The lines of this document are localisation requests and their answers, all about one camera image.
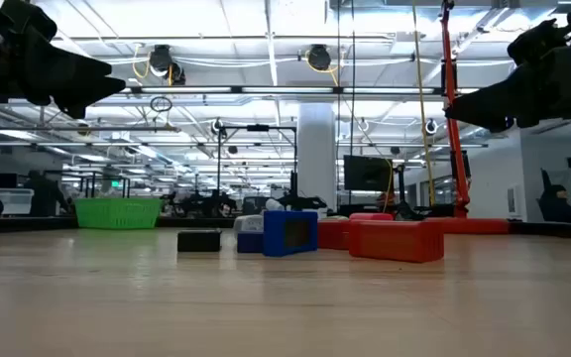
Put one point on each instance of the black rectangular device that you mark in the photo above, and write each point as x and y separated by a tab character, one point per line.
198	241

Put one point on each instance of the red desk lamp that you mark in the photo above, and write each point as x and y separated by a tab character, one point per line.
469	226

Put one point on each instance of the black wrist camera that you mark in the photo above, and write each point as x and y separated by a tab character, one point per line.
538	42
33	17

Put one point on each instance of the black wall monitor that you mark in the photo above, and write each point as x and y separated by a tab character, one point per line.
367	173

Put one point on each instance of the black aluminium table frame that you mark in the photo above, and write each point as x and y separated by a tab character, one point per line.
28	224

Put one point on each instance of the person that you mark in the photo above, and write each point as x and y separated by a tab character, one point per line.
558	204
45	196

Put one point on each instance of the red plastic box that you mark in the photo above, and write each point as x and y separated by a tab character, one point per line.
397	241
371	216
332	234

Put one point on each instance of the long ceiling light bar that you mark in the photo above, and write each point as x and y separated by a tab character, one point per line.
285	90

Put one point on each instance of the white building column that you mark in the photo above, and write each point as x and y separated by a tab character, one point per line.
316	149

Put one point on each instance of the green plastic mesh basket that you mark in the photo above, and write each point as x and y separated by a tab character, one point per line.
117	214

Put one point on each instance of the translucent storage bin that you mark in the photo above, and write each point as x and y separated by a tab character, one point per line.
12	201

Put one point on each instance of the black background station frame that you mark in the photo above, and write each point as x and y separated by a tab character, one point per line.
258	128

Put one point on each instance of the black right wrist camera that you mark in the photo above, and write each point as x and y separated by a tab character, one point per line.
538	42

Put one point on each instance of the black background robot arm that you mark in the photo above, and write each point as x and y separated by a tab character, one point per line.
206	203
300	202

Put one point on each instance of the bright blue rectangular box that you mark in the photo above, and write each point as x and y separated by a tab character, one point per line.
276	233

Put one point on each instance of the small white purple box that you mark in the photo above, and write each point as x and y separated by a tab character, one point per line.
248	224

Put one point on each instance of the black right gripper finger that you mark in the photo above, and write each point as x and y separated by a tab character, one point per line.
523	86
538	111

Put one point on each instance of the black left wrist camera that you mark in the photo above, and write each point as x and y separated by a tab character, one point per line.
33	17

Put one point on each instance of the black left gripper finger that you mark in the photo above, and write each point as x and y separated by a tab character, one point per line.
67	62
87	96

